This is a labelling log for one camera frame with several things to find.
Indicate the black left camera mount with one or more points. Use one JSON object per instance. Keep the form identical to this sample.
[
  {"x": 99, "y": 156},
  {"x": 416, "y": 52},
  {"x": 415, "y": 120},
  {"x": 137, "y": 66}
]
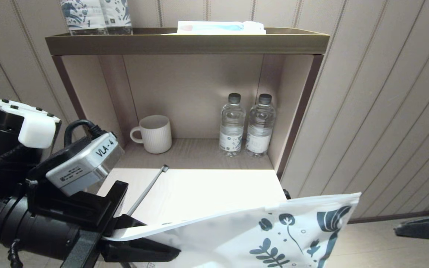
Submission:
[{"x": 69, "y": 206}]

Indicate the white blue patterned pouch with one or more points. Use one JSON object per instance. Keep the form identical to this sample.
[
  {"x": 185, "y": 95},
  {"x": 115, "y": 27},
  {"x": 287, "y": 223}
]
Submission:
[
  {"x": 83, "y": 18},
  {"x": 118, "y": 16}
]

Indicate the white floral zip pouch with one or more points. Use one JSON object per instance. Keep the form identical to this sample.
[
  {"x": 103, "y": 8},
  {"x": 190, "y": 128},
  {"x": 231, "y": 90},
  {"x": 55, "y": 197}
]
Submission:
[{"x": 237, "y": 238}]

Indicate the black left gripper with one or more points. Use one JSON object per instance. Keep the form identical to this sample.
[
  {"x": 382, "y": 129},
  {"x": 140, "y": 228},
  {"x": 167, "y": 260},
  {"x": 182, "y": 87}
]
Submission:
[{"x": 50, "y": 230}]

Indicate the white blue tissue pack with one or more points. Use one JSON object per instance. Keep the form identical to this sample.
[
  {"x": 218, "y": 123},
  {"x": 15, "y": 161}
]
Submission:
[{"x": 218, "y": 28}]

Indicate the beige wooden shelf cabinet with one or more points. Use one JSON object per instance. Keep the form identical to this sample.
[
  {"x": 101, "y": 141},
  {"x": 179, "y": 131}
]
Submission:
[{"x": 192, "y": 44}]

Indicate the white ribbed mug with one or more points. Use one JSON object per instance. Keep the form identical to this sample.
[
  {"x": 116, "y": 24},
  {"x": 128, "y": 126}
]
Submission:
[{"x": 156, "y": 134}]

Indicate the black cabinet knob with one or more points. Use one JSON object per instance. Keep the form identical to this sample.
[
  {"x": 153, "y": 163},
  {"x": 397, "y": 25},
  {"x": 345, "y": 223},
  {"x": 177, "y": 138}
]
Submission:
[{"x": 285, "y": 193}]

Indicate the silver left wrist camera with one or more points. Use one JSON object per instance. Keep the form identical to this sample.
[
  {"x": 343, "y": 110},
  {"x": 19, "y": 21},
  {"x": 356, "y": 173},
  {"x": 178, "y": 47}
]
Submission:
[{"x": 84, "y": 163}]

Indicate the grey toothbrush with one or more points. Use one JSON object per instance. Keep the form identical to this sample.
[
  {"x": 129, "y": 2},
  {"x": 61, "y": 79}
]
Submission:
[{"x": 147, "y": 190}]

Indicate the clear plastic water bottle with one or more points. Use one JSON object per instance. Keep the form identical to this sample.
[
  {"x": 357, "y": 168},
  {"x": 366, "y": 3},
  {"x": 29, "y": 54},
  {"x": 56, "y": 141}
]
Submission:
[
  {"x": 260, "y": 127},
  {"x": 232, "y": 125}
]

